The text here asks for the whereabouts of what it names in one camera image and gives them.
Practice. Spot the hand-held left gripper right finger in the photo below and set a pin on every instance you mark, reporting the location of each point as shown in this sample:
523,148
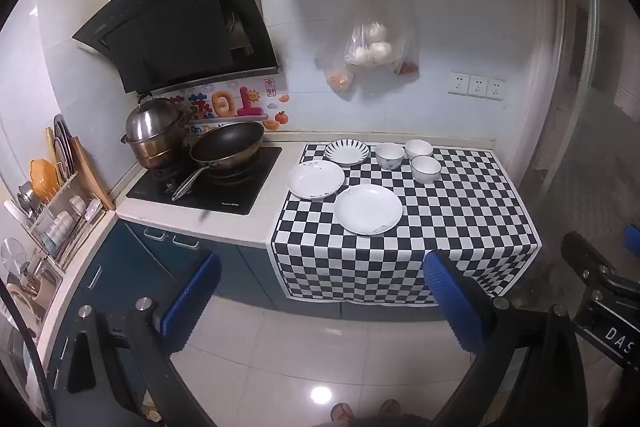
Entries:
452,302

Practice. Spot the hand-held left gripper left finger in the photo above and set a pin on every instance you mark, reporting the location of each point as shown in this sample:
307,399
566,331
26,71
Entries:
192,302

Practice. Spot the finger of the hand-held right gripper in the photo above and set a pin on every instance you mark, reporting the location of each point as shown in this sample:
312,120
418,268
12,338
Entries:
633,239
580,252

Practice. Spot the white plate with faint print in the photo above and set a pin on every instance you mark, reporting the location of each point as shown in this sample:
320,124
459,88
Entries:
368,210

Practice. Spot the white bowl with black rim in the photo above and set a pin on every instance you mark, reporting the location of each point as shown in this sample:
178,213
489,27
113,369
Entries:
418,149
426,170

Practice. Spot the white plate with dark print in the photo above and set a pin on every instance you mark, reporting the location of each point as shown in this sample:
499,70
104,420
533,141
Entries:
315,180

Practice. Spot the blue striped plate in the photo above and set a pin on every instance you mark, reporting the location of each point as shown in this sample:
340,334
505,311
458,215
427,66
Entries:
347,153

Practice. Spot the stack of small white bowls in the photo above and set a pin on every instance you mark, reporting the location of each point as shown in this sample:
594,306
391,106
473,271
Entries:
59,226

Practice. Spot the black and white checkered cloth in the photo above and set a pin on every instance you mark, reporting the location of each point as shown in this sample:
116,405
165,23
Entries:
450,222

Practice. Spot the black glass stove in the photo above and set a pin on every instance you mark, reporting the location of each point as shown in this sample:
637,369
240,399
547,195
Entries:
240,194

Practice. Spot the person's right foot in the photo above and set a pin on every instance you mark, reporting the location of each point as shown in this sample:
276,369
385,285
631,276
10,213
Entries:
390,407

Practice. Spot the person's foot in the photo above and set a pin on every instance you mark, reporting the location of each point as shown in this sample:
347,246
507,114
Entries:
390,407
342,411

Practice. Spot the metal dish rack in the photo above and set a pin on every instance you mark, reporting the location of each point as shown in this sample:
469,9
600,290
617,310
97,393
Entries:
75,232

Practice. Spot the person's left foot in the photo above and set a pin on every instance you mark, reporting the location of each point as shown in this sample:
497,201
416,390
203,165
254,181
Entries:
342,411

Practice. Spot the wooden cutting board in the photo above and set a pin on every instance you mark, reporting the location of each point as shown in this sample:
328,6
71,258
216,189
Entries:
92,179

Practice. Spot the white bowl with blue print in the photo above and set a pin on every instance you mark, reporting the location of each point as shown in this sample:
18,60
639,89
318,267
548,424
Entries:
389,155

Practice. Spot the stainless steel sink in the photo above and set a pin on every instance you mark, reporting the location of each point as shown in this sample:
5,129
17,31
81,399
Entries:
30,289

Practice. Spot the stainless steel steamer pot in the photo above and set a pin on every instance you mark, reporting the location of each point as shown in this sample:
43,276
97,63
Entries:
155,127

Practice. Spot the dark round tray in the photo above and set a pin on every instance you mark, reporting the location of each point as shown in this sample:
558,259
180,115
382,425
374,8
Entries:
61,142

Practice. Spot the plastic bag with red contents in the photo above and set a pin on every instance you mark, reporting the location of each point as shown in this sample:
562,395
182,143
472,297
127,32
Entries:
407,67

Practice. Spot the plastic bag with orange contents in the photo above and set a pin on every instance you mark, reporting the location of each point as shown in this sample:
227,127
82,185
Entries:
340,79

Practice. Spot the plastic bag with white buns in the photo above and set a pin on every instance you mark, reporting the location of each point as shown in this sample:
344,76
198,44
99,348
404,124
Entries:
372,47

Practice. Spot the black range hood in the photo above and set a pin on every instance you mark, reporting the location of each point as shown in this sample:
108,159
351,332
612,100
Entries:
175,32

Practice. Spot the white wall socket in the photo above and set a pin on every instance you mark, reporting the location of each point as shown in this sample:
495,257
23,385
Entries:
477,86
495,89
458,83

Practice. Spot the colourful wall stickers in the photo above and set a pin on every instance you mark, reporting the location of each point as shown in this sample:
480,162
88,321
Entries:
227,104

